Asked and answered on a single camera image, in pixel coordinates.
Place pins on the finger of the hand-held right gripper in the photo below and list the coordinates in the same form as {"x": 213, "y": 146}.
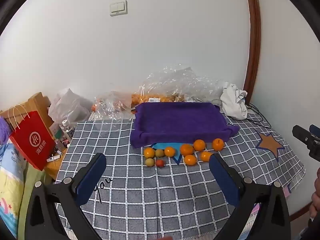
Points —
{"x": 301, "y": 133}
{"x": 314, "y": 129}

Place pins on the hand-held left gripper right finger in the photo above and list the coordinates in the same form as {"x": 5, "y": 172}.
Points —
{"x": 222, "y": 180}

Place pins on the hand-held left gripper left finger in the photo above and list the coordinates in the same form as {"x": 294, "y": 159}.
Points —
{"x": 91, "y": 180}

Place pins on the small orange tangerine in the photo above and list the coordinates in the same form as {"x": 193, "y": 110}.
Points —
{"x": 170, "y": 151}
{"x": 149, "y": 152}

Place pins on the small green fruit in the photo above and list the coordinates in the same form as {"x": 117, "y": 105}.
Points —
{"x": 149, "y": 162}
{"x": 159, "y": 153}

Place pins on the small red fruit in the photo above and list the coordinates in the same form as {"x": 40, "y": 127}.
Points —
{"x": 160, "y": 163}

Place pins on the purple towel covered tray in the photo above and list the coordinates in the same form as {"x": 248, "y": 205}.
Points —
{"x": 180, "y": 122}

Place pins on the person's right hand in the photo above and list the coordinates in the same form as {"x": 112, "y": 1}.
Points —
{"x": 315, "y": 200}

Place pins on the clear water bottle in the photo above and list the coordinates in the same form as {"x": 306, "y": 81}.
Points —
{"x": 67, "y": 130}

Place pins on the grey checkered blanket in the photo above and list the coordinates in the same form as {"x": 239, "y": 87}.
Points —
{"x": 150, "y": 192}

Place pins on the red paper bag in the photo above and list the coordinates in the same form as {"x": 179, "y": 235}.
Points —
{"x": 32, "y": 140}

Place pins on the white crumpled cloth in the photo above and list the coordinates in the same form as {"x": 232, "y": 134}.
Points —
{"x": 233, "y": 102}

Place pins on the small clear plastic bag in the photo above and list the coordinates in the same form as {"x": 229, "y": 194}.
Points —
{"x": 112, "y": 105}

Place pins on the grey plastic bag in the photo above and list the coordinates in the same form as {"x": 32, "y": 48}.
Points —
{"x": 70, "y": 105}

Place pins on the cartoon printed bedding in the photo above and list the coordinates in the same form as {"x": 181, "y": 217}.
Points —
{"x": 12, "y": 180}

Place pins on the wooden bedside table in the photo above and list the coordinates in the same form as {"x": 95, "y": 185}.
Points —
{"x": 37, "y": 102}

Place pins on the purple fluffy cloth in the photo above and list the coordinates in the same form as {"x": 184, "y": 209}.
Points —
{"x": 4, "y": 130}

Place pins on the pile of bagged oranges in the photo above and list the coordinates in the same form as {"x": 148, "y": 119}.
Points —
{"x": 160, "y": 98}

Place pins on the large clear plastic bag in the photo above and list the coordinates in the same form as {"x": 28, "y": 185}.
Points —
{"x": 180, "y": 80}

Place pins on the white light switch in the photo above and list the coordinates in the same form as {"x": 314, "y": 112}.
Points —
{"x": 118, "y": 8}

